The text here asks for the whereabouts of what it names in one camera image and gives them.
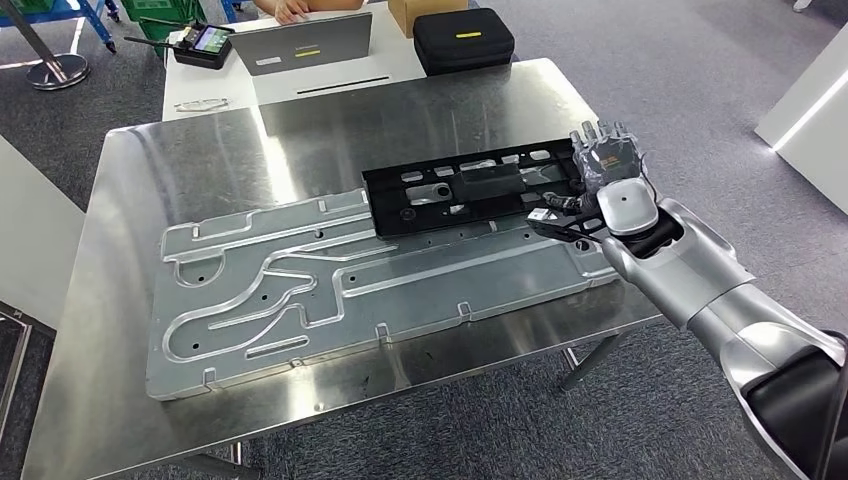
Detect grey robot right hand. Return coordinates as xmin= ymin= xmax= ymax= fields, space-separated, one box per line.
xmin=543 ymin=119 xmax=647 ymax=215

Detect black plastic plate frame part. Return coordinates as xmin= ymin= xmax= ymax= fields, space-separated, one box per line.
xmin=362 ymin=137 xmax=591 ymax=240

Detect stainless steel workbench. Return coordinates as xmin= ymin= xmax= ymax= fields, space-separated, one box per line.
xmin=21 ymin=58 xmax=664 ymax=480

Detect black zip case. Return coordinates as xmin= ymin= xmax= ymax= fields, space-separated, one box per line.
xmin=411 ymin=7 xmax=517 ymax=77

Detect white lit display plinth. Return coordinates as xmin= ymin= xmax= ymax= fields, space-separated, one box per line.
xmin=755 ymin=23 xmax=848 ymax=217

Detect brown cardboard box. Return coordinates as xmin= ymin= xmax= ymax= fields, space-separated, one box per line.
xmin=387 ymin=0 xmax=470 ymax=39

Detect stamped silver metal panel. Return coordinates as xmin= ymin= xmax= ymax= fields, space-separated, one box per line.
xmin=145 ymin=188 xmax=621 ymax=402

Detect grey laptop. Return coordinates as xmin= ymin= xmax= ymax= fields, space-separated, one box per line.
xmin=228 ymin=11 xmax=374 ymax=77

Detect person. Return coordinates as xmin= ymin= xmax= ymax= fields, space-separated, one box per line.
xmin=251 ymin=0 xmax=367 ymax=26

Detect white desk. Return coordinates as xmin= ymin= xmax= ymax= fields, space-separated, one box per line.
xmin=162 ymin=0 xmax=429 ymax=123

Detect black remote controller with screen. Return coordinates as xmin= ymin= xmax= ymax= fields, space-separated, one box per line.
xmin=123 ymin=24 xmax=235 ymax=72

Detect clear eyeglasses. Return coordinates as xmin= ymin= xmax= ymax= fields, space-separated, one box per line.
xmin=174 ymin=97 xmax=231 ymax=113

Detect green plastic crate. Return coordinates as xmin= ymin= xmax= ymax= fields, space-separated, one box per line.
xmin=119 ymin=0 xmax=208 ymax=58

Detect blue metal rack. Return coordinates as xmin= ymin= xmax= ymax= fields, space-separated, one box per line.
xmin=0 ymin=0 xmax=119 ymax=56

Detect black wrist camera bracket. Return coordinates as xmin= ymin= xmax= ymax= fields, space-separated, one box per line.
xmin=526 ymin=210 xmax=607 ymax=244

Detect chrome stanchion post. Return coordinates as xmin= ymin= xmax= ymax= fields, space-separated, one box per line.
xmin=0 ymin=0 xmax=91 ymax=91

